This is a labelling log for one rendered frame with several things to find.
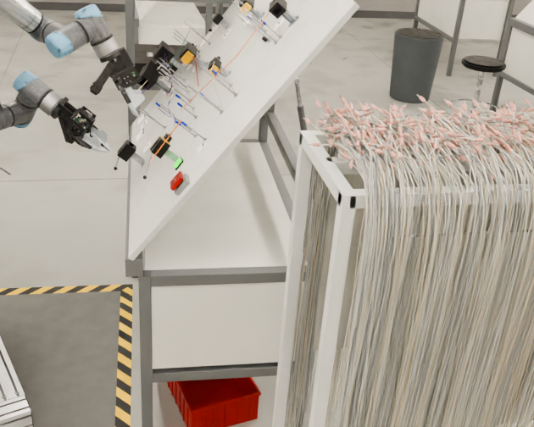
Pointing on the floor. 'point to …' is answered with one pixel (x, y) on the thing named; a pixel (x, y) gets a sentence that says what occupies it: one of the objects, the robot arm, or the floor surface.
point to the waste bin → (414, 63)
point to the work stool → (482, 63)
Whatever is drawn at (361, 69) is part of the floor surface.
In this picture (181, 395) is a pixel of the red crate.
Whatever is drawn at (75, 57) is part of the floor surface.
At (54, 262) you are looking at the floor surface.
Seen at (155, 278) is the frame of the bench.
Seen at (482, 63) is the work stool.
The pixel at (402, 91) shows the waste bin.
